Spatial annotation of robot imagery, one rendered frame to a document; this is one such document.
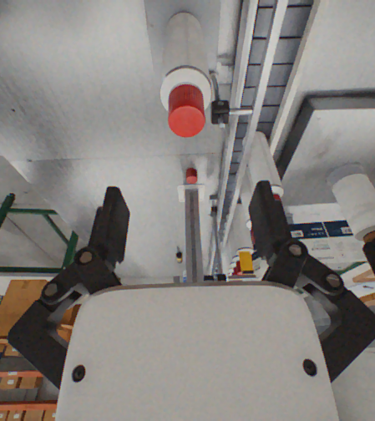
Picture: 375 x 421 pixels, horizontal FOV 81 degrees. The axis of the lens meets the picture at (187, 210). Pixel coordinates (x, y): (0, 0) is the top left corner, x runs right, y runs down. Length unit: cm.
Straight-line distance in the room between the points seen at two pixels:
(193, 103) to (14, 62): 44
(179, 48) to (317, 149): 45
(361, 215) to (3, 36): 80
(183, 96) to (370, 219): 53
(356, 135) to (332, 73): 15
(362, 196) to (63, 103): 72
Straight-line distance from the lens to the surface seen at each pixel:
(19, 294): 209
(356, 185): 69
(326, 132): 61
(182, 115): 20
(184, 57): 25
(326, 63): 58
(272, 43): 37
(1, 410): 816
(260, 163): 47
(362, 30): 58
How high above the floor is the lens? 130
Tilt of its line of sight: 34 degrees down
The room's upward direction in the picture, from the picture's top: 179 degrees clockwise
